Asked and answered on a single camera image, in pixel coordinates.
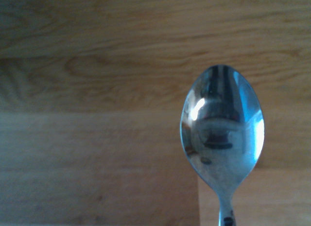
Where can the shiny metal spoon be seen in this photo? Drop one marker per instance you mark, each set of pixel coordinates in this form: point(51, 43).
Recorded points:
point(221, 133)

